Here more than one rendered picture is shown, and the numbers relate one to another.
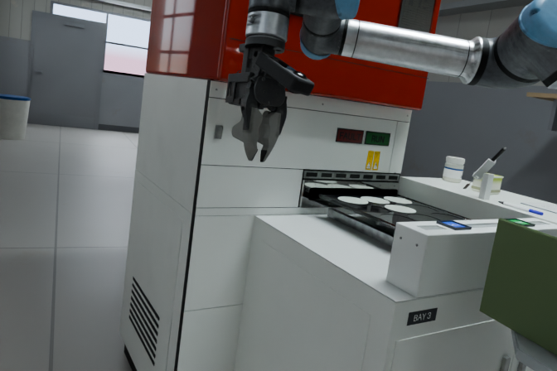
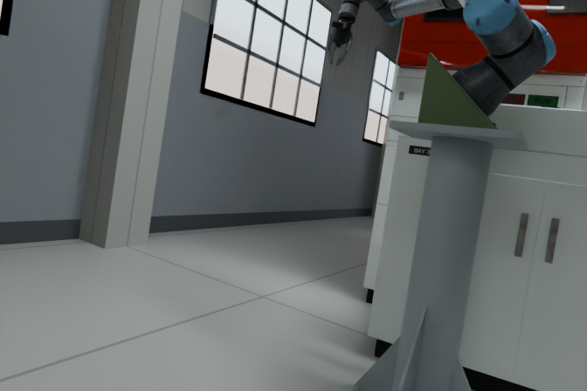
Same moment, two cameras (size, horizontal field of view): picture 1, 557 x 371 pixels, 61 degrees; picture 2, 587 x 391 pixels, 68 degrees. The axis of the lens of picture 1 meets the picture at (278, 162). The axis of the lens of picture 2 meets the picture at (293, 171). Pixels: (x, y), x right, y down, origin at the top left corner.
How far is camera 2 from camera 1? 1.53 m
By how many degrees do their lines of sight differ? 58
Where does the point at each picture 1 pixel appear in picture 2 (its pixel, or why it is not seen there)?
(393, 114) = (561, 80)
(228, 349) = not seen: hidden behind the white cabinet
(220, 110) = (403, 84)
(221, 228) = not seen: hidden behind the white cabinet
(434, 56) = not seen: outside the picture
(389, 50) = (406, 5)
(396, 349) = (400, 166)
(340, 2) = not seen: outside the picture
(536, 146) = not seen: outside the picture
